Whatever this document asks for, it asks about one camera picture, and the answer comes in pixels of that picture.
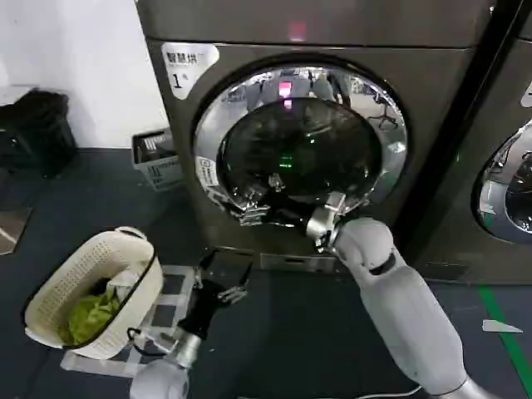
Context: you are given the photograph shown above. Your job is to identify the cream perforated laundry basket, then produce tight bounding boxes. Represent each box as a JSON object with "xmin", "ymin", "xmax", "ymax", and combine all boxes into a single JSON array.
[{"xmin": 23, "ymin": 226, "xmax": 165, "ymax": 361}]

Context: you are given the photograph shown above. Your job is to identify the green cloth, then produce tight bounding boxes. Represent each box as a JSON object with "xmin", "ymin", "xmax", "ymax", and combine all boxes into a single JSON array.
[{"xmin": 57, "ymin": 286, "xmax": 126, "ymax": 347}]

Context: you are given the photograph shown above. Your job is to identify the grey plastic crate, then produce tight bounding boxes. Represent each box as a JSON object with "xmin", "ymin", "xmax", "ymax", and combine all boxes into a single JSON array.
[{"xmin": 131, "ymin": 127, "xmax": 187, "ymax": 193}]

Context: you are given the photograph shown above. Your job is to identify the grey dryer with number label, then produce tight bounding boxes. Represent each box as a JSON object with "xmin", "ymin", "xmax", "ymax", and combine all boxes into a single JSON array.
[{"xmin": 135, "ymin": 0, "xmax": 523, "ymax": 273}]

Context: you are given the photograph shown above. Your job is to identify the grey dryer without label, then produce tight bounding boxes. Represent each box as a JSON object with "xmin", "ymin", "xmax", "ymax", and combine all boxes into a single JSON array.
[{"xmin": 409, "ymin": 0, "xmax": 532, "ymax": 286}]

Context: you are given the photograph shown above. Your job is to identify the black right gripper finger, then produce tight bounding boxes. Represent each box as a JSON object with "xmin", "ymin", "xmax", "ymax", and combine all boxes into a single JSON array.
[
  {"xmin": 237, "ymin": 207, "xmax": 273, "ymax": 228},
  {"xmin": 243, "ymin": 188, "xmax": 276, "ymax": 209}
]

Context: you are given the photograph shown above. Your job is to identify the round glass dryer door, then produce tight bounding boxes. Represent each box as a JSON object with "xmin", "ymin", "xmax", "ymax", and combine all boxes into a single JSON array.
[{"xmin": 193, "ymin": 53, "xmax": 409, "ymax": 229}]

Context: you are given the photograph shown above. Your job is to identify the green floor tape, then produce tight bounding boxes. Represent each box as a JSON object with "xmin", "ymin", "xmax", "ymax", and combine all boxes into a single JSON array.
[{"xmin": 476, "ymin": 284, "xmax": 532, "ymax": 386}]

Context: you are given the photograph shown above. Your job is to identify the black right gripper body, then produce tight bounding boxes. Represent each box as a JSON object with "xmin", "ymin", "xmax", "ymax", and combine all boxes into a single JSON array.
[{"xmin": 267, "ymin": 200, "xmax": 316, "ymax": 229}]

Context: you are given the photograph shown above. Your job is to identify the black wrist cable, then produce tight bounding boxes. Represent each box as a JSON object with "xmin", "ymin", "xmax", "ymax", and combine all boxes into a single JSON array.
[{"xmin": 126, "ymin": 327, "xmax": 178, "ymax": 357}]

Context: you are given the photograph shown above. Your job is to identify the white paper scrap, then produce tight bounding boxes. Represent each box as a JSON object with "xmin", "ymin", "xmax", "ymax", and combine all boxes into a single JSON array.
[{"xmin": 481, "ymin": 318, "xmax": 525, "ymax": 334}]

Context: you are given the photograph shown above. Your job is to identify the black bag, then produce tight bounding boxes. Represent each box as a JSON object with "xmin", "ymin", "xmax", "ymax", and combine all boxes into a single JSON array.
[{"xmin": 0, "ymin": 89, "xmax": 79, "ymax": 180}]

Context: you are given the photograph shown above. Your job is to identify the dark cloth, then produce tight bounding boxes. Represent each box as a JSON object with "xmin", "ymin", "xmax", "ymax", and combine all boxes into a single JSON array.
[{"xmin": 88, "ymin": 277, "xmax": 112, "ymax": 297}]

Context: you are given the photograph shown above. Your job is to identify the white cloth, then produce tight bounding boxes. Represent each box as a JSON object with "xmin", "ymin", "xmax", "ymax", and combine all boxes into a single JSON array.
[{"xmin": 106, "ymin": 268, "xmax": 143, "ymax": 301}]

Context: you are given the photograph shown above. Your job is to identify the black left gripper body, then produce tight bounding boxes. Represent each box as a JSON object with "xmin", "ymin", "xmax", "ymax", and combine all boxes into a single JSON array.
[{"xmin": 177, "ymin": 277, "xmax": 229, "ymax": 338}]

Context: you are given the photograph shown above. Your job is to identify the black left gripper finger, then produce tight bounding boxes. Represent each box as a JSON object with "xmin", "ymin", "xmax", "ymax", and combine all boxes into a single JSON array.
[
  {"xmin": 192, "ymin": 250, "xmax": 218, "ymax": 291},
  {"xmin": 216, "ymin": 260, "xmax": 255, "ymax": 303}
]

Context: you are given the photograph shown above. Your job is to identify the round chrome-ringed dryer door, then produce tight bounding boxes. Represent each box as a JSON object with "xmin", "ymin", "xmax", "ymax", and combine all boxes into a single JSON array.
[{"xmin": 471, "ymin": 119, "xmax": 532, "ymax": 247}]

